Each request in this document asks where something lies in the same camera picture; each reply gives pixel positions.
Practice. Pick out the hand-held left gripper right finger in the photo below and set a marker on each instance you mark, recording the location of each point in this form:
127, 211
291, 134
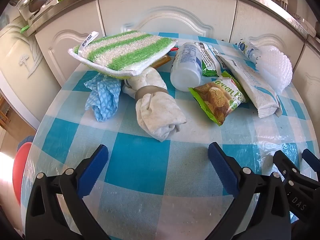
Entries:
223, 172

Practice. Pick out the white plastic bottle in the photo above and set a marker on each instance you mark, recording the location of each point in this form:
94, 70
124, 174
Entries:
185, 75

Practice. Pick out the red plastic stool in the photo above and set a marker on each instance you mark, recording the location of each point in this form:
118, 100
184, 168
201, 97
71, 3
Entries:
20, 172

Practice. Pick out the white cabinet door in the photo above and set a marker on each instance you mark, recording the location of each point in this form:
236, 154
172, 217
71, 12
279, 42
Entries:
175, 12
62, 50
310, 65
262, 22

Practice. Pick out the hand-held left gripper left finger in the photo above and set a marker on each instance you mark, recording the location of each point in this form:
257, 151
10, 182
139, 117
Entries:
92, 172

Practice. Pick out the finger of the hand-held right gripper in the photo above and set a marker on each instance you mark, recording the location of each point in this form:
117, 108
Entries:
311, 161
285, 162

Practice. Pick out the white tissue packet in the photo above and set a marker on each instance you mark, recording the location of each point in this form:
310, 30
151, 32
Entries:
252, 87

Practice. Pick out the small bottle with blue label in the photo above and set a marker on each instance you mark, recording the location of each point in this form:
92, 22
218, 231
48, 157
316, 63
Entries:
247, 50

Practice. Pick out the blue checkered tablecloth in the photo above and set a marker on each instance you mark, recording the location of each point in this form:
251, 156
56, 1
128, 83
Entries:
140, 160

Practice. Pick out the green and white snack wrapper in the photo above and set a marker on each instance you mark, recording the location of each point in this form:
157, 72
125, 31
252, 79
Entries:
210, 65

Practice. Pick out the flat yellow box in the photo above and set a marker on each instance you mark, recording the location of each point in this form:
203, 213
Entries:
162, 61

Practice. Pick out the blue patterned cloth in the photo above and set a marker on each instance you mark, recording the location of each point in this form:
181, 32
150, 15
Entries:
105, 97

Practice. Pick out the green cookie packet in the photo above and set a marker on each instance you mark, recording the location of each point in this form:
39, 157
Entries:
215, 100

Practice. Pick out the white rolled cloth with band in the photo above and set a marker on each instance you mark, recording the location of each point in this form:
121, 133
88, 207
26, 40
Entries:
160, 112

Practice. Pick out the green striped sponge cloth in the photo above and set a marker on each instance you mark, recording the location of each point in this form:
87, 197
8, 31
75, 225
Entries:
120, 52

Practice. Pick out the blue plastic stool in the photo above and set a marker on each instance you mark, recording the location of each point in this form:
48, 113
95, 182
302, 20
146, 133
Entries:
25, 141

